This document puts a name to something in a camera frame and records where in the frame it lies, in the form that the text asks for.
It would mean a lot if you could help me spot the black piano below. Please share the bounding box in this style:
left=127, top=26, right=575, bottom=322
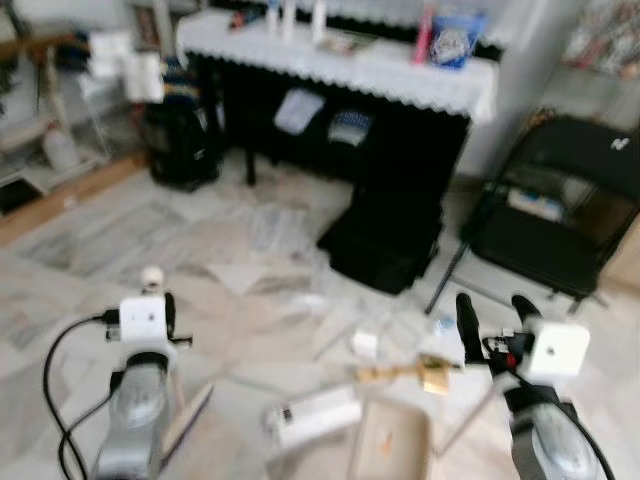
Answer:
left=185, top=50, right=471, bottom=201

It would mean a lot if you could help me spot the black vacuum cleaner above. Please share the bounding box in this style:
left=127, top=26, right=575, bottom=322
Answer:
left=140, top=95, right=226, bottom=193

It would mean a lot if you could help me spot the long white carton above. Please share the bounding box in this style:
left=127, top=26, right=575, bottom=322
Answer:
left=265, top=388, right=363, bottom=448

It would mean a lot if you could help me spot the white wire basket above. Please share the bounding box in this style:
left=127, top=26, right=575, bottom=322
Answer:
left=80, top=70, right=151, bottom=161

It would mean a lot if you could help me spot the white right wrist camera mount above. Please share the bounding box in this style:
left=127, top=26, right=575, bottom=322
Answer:
left=527, top=322, right=591, bottom=386

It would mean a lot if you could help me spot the wooden floor plinth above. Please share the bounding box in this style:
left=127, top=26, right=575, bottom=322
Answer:
left=0, top=150, right=151, bottom=246

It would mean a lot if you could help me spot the blue printed package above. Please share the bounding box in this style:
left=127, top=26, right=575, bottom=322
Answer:
left=160, top=60, right=198, bottom=103

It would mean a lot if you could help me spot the white toilet paper roll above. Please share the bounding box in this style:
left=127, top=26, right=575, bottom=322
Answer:
left=88, top=30, right=134, bottom=79
left=124, top=50, right=167, bottom=104

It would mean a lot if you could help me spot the beige broom with purple bristles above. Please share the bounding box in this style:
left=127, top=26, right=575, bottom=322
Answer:
left=140, top=265, right=215, bottom=473

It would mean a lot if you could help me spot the white shelf unit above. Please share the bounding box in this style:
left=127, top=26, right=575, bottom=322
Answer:
left=0, top=30, right=111, bottom=191

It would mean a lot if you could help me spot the pink bottle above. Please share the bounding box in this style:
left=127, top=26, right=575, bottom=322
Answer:
left=414, top=5, right=437, bottom=66

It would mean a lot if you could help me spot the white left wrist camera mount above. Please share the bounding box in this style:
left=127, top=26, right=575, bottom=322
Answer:
left=118, top=295, right=181, bottom=347

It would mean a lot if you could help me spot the black fabric bag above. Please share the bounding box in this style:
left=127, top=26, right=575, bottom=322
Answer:
left=317, top=185, right=446, bottom=296

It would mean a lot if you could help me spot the pale grey towel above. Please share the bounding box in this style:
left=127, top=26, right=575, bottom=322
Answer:
left=273, top=88, right=326, bottom=136

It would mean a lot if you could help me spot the white plastic jug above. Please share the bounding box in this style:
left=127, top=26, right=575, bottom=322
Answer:
left=42, top=130, right=81, bottom=173

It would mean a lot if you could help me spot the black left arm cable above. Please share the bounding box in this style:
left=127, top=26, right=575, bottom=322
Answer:
left=42, top=312, right=123, bottom=480

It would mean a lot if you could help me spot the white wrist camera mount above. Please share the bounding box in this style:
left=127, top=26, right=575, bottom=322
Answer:
left=118, top=295, right=181, bottom=347
left=527, top=322, right=591, bottom=386

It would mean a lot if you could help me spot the small white box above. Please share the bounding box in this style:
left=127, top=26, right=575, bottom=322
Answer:
left=350, top=330, right=379, bottom=361

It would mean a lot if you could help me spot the white and blue cap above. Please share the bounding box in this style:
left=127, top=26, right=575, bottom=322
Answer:
left=328, top=110, right=374, bottom=148

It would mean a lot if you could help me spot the white lace cloth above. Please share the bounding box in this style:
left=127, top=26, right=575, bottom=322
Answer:
left=176, top=10, right=499, bottom=123

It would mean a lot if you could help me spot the black folding chair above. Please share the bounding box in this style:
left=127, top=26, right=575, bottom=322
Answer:
left=425, top=115, right=640, bottom=316

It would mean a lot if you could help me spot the floral folded umbrella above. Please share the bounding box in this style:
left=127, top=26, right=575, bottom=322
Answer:
left=225, top=8, right=263, bottom=31

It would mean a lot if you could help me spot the colourful book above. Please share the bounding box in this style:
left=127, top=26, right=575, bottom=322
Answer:
left=315, top=30, right=379, bottom=56

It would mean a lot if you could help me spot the beige long-handled dustpan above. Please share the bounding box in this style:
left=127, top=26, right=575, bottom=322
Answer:
left=347, top=372, right=504, bottom=480

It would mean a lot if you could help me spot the glass display cabinet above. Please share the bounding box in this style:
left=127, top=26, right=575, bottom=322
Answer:
left=560, top=0, right=640, bottom=131

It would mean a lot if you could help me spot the blue and white tissue pack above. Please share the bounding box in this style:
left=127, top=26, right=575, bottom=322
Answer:
left=432, top=10, right=486, bottom=71

